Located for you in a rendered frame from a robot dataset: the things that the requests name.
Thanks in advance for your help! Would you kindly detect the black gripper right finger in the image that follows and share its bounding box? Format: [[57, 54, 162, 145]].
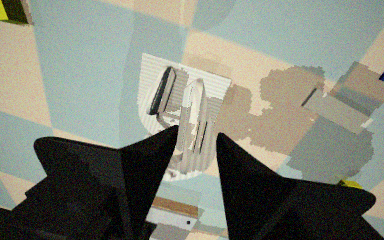
[[216, 132, 377, 240]]

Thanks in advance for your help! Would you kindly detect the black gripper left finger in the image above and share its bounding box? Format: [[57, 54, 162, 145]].
[[34, 125, 179, 240]]

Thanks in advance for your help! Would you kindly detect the yellow rectangular block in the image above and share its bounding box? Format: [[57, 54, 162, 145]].
[[337, 179, 363, 189]]

